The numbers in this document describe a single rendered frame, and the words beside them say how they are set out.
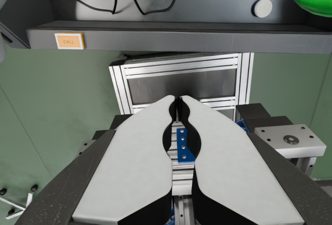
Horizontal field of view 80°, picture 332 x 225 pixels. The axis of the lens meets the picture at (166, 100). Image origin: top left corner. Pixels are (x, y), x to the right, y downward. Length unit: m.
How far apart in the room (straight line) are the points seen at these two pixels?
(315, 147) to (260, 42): 0.29
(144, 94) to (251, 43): 0.95
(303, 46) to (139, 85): 0.97
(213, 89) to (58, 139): 1.41
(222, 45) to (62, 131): 1.70
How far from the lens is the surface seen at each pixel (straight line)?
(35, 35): 0.49
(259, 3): 0.55
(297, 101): 1.84
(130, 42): 0.43
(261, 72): 1.60
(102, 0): 0.55
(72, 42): 0.45
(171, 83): 1.26
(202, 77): 1.26
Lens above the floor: 1.36
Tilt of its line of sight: 61 degrees down
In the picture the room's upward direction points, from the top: 178 degrees counter-clockwise
